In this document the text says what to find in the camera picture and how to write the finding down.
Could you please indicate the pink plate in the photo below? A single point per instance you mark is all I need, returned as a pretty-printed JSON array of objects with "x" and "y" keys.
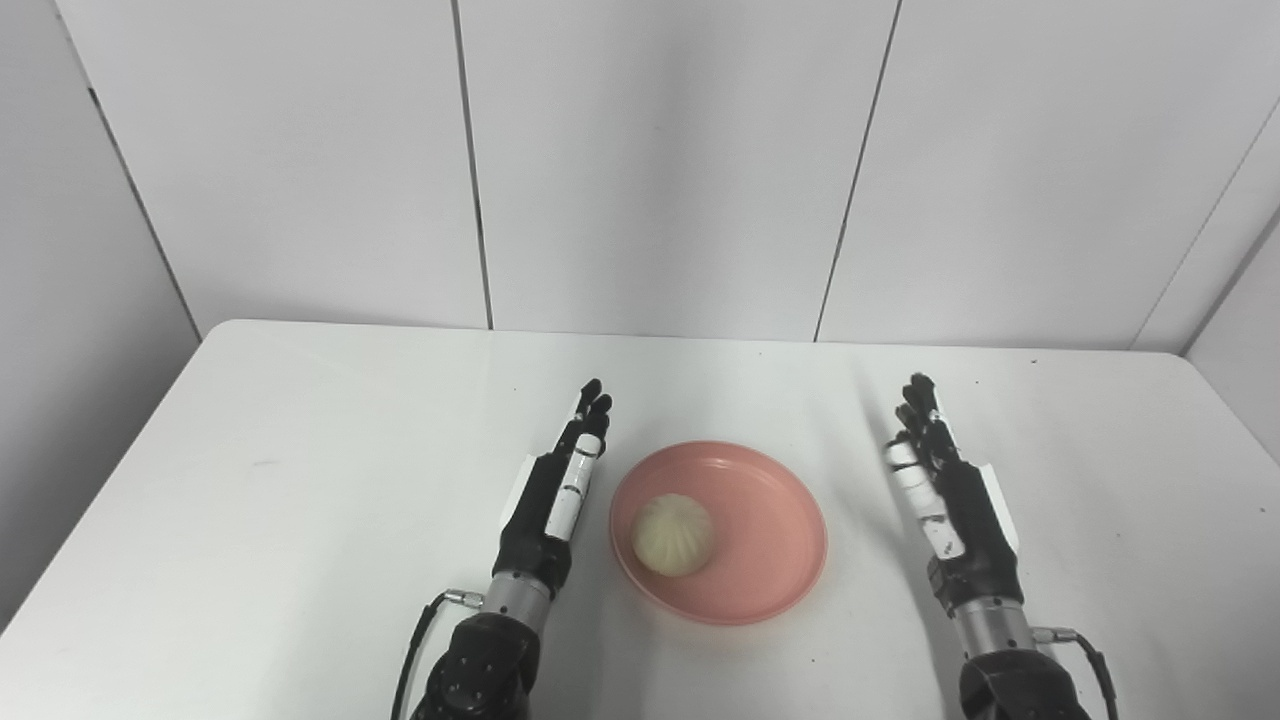
[{"x": 760, "y": 540}]

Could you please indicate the white steamed bun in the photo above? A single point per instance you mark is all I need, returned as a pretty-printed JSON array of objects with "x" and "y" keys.
[{"x": 672, "y": 535}]

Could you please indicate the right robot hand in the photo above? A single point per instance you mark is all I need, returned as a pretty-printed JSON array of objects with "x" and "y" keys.
[{"x": 960, "y": 520}]

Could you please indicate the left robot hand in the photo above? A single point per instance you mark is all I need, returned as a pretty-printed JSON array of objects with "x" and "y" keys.
[{"x": 555, "y": 500}]

